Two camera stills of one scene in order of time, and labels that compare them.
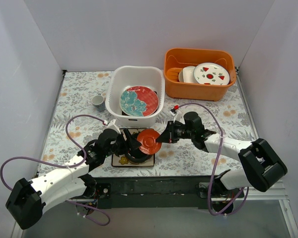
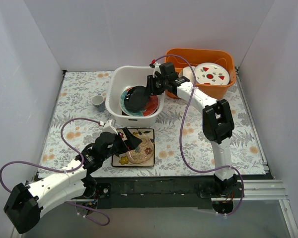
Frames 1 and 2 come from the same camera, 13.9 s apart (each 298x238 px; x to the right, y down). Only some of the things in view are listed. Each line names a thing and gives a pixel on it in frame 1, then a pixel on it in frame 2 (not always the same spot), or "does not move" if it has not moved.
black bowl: [136, 156] to [136, 98]
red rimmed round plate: [139, 101] does not move
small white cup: [98, 101] does not move
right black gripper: [172, 132] to [152, 85]
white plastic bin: [120, 78] does not move
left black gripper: [125, 143] does not move
